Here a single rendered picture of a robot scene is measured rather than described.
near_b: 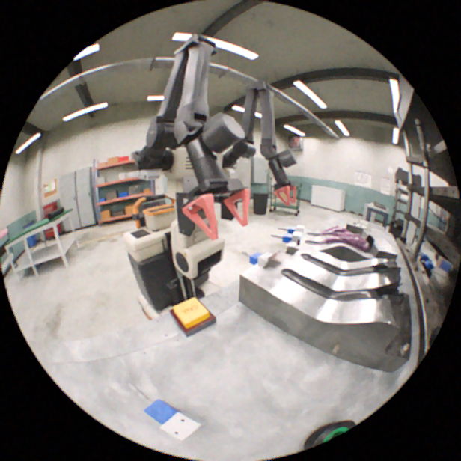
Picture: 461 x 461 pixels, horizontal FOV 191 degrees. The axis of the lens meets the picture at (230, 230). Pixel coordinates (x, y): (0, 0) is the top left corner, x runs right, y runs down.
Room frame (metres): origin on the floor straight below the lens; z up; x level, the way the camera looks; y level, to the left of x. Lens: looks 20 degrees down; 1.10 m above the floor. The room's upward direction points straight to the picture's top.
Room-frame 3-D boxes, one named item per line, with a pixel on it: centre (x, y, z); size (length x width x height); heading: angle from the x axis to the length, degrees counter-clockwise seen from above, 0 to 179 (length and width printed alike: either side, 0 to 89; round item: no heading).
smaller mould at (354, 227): (0.73, -0.87, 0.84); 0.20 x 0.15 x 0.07; 41
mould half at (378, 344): (0.19, -0.28, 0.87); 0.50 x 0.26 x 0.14; 41
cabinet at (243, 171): (6.49, -0.32, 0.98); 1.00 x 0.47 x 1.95; 123
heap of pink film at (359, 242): (0.48, -0.49, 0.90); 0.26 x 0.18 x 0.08; 59
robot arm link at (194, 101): (0.36, 0.09, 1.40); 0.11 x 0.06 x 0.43; 143
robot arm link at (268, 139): (0.70, -0.17, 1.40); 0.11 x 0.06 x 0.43; 143
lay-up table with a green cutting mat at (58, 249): (0.79, 4.05, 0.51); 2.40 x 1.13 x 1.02; 127
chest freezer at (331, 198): (5.98, -4.40, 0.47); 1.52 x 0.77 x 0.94; 33
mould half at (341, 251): (0.49, -0.50, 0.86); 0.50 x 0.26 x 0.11; 59
